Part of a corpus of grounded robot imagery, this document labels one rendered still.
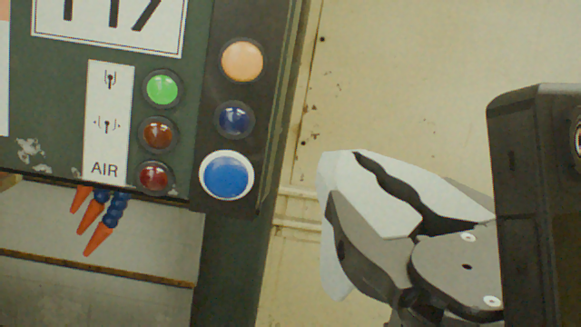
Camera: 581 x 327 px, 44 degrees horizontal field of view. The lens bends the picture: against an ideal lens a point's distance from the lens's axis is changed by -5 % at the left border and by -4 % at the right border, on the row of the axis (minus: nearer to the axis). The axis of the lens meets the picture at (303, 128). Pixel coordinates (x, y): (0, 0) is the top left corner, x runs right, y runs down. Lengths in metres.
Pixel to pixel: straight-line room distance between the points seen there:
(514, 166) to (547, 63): 1.38
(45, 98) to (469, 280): 0.32
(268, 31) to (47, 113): 0.16
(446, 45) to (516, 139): 1.32
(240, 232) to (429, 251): 1.04
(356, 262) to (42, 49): 0.28
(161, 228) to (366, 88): 0.55
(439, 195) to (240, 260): 1.03
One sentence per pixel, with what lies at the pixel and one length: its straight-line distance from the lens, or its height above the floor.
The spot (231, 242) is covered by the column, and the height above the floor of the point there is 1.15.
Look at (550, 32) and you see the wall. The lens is 1.60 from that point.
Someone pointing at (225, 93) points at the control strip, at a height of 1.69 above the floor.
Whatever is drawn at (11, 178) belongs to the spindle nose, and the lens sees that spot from 0.76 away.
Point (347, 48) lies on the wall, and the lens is 1.54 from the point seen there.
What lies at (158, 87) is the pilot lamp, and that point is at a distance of 0.47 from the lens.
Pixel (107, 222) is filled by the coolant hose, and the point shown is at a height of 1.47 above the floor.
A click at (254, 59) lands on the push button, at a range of 0.46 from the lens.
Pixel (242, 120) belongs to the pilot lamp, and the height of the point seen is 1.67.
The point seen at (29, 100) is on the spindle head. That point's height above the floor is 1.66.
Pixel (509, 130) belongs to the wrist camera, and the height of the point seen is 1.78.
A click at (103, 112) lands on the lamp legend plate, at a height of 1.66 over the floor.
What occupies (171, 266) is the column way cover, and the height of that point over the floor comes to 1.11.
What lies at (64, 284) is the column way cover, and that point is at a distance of 1.41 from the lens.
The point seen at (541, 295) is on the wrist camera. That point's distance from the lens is 0.24.
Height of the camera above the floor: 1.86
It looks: 23 degrees down
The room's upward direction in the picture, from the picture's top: 10 degrees clockwise
